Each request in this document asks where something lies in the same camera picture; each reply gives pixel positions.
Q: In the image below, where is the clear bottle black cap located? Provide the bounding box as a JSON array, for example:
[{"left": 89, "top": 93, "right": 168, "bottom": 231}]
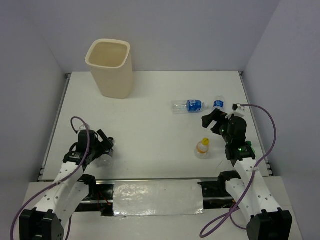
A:
[{"left": 96, "top": 143, "right": 113, "bottom": 168}]

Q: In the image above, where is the clear bottle large blue label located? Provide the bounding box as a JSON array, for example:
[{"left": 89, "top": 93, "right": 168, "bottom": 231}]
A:
[{"left": 171, "top": 99, "right": 208, "bottom": 114}]

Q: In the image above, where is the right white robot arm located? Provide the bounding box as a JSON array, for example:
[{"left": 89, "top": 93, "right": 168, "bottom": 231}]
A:
[{"left": 201, "top": 109, "right": 293, "bottom": 240}]

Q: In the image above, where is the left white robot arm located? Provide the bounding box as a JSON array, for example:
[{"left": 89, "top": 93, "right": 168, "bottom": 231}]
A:
[{"left": 18, "top": 129, "right": 115, "bottom": 240}]

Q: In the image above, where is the beige plastic bin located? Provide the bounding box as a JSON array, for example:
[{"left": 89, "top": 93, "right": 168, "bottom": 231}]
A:
[{"left": 85, "top": 39, "right": 134, "bottom": 99}]

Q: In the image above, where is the small bottle blue cap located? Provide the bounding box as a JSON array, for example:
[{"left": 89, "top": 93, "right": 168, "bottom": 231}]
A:
[{"left": 212, "top": 95, "right": 225, "bottom": 112}]

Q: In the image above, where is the green plastic bottle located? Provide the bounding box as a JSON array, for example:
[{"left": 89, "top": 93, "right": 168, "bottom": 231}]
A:
[{"left": 246, "top": 141, "right": 256, "bottom": 154}]

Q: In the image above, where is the clear bottle yellow cap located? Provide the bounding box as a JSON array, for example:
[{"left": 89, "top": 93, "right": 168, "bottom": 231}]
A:
[{"left": 194, "top": 137, "right": 210, "bottom": 159}]

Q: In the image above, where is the silver reflective sheet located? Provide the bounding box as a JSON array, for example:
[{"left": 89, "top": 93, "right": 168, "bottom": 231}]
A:
[{"left": 113, "top": 179, "right": 204, "bottom": 217}]

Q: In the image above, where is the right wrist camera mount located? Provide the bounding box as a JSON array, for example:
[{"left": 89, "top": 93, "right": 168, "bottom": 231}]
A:
[{"left": 225, "top": 103, "right": 246, "bottom": 119}]

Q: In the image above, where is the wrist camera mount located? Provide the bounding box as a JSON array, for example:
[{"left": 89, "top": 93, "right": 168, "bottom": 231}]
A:
[
  {"left": 76, "top": 123, "right": 91, "bottom": 134},
  {"left": 225, "top": 103, "right": 246, "bottom": 119}
]

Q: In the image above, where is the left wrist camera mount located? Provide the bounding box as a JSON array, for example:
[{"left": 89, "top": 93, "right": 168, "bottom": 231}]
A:
[{"left": 76, "top": 123, "right": 91, "bottom": 134}]

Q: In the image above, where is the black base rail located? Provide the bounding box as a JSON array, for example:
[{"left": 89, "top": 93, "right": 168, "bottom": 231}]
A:
[{"left": 76, "top": 178, "right": 235, "bottom": 217}]

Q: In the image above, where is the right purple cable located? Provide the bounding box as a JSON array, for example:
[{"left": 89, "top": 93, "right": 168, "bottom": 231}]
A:
[{"left": 199, "top": 103, "right": 278, "bottom": 238}]

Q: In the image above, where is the purple cable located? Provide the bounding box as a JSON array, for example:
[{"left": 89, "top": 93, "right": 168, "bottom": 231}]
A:
[
  {"left": 9, "top": 116, "right": 92, "bottom": 240},
  {"left": 199, "top": 103, "right": 278, "bottom": 238}
]

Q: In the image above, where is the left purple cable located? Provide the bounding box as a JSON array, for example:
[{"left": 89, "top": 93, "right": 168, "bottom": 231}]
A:
[{"left": 9, "top": 116, "right": 92, "bottom": 240}]

